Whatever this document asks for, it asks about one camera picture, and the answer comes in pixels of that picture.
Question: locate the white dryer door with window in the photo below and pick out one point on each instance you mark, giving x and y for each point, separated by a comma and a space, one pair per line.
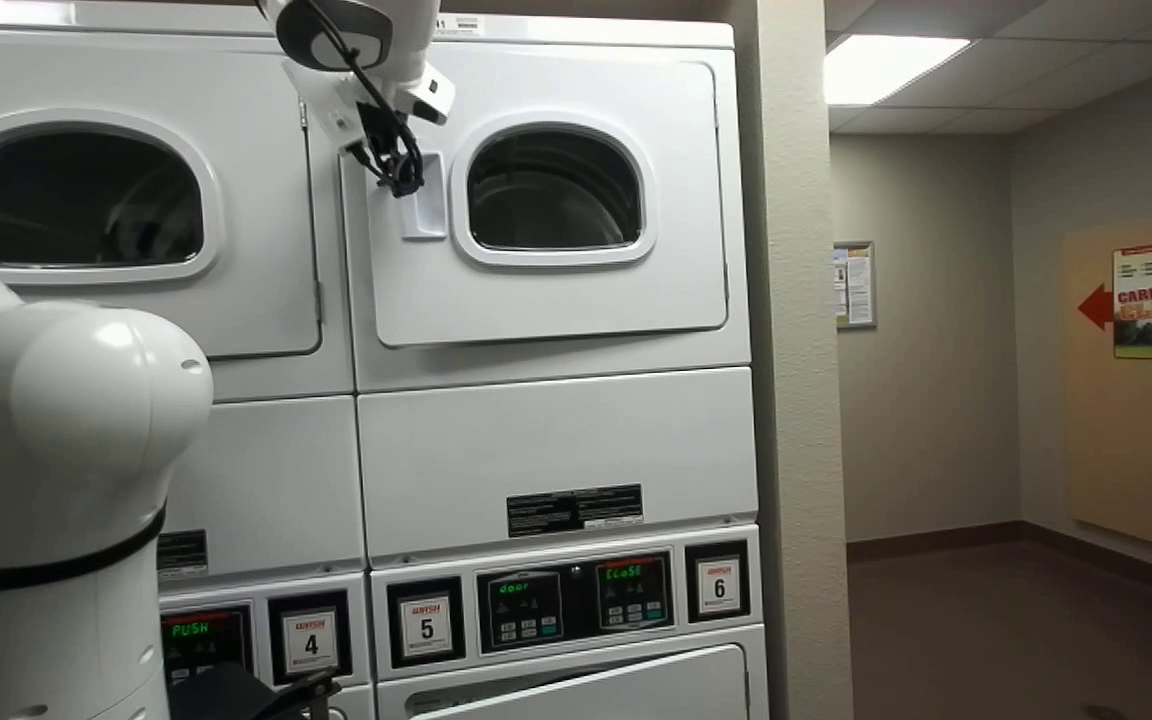
259, 282

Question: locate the rectangular ceiling light panel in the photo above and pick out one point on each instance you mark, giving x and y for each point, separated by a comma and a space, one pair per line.
889, 66

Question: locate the number five label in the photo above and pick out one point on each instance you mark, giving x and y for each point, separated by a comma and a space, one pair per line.
424, 622

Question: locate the number four label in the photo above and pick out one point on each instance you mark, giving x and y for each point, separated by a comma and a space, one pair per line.
311, 637

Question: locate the number six label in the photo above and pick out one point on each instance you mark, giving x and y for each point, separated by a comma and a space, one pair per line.
717, 583

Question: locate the white lower dryer door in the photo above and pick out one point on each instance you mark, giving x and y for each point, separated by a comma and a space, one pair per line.
603, 686

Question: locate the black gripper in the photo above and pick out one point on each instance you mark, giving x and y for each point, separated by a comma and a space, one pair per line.
391, 134

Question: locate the wide black warning sticker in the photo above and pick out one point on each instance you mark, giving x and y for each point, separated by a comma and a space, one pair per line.
574, 508

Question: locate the small black warning sticker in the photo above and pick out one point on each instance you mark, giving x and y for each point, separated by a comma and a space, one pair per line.
181, 548

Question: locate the black dryer control panel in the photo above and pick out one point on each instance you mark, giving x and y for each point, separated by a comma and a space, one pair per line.
206, 643
576, 603

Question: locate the white stacked dryer numbered four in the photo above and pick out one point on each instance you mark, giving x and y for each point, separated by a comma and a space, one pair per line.
270, 481

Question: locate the small framed wall notice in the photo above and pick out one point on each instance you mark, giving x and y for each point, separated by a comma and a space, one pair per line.
855, 286

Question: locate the white stacked dryer numbered five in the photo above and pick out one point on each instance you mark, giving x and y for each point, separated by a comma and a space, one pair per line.
550, 455

